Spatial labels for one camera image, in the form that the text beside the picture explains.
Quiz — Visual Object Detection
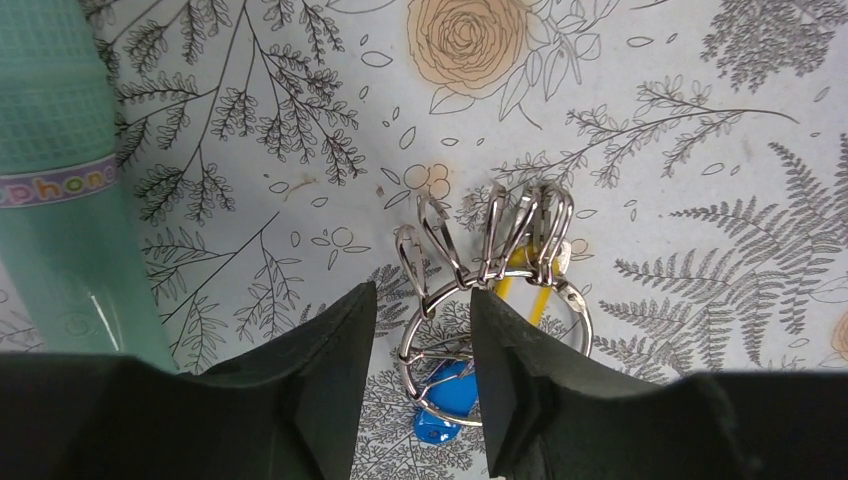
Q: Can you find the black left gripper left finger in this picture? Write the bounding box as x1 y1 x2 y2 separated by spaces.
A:
1 282 377 479

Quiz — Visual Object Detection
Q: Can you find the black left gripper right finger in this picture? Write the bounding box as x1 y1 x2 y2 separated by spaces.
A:
470 289 847 479

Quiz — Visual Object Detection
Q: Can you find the silver keyring with clips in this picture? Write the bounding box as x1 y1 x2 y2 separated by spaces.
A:
395 183 594 427

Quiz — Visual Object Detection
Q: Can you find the blue key tag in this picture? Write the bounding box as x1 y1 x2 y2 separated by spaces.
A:
413 362 478 445

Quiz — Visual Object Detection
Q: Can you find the floral patterned table mat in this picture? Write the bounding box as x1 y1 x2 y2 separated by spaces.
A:
1 1 847 479

